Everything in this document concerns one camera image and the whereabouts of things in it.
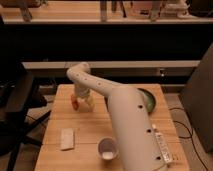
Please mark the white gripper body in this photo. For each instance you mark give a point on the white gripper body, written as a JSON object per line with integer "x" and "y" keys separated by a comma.
{"x": 80, "y": 92}

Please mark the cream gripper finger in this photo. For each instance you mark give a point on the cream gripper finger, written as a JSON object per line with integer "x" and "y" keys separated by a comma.
{"x": 90, "y": 103}

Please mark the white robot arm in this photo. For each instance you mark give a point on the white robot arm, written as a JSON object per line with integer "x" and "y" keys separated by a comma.
{"x": 133, "y": 131}

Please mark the white sponge cloth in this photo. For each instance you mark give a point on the white sponge cloth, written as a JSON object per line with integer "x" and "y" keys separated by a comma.
{"x": 67, "y": 139}

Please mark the white cup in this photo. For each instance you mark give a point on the white cup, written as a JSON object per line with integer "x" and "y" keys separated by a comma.
{"x": 107, "y": 149}

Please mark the green bowl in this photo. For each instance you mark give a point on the green bowl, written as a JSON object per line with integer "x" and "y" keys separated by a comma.
{"x": 148, "y": 100}

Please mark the black office chair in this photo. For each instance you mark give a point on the black office chair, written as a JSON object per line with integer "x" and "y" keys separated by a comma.
{"x": 19, "y": 91}

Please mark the white tube bottle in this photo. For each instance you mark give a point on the white tube bottle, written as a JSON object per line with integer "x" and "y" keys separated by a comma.
{"x": 163, "y": 145}

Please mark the background wooden shelf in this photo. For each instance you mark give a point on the background wooden shelf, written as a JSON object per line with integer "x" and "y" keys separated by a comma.
{"x": 102, "y": 12}

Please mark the grey cabinet right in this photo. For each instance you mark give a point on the grey cabinet right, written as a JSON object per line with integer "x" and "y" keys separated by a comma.
{"x": 197, "y": 100}

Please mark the low white rail bench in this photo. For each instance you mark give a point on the low white rail bench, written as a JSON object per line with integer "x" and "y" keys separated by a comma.
{"x": 116, "y": 68}

